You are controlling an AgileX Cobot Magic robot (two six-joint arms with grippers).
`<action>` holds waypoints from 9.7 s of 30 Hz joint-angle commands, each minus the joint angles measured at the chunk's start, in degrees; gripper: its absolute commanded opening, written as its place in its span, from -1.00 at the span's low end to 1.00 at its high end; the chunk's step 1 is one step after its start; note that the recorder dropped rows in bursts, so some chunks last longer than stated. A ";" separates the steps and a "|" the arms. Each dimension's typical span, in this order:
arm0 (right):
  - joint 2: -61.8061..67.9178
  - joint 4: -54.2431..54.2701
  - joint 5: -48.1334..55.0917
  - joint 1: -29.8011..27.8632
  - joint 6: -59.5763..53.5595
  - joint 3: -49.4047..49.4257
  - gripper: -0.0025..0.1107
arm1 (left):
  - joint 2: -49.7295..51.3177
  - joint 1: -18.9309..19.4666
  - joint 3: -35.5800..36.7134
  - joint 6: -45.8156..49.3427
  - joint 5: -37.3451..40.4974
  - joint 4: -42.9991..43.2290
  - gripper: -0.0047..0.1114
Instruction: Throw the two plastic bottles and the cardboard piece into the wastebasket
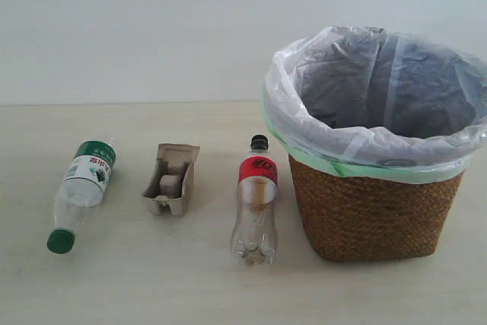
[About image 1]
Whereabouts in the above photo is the grey cardboard pulp tray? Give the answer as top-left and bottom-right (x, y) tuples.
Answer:
(142, 143), (200, 216)

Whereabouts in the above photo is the red-labelled black-capped soda bottle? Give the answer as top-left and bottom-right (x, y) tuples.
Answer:
(231, 135), (279, 266)

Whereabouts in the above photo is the green-capped clear water bottle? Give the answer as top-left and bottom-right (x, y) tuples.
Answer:
(46, 139), (116, 254)

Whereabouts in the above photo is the woven brown wicker basket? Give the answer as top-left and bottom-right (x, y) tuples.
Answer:
(288, 158), (463, 262)

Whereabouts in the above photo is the translucent white-green bin liner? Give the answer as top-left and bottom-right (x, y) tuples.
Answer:
(263, 26), (486, 184)

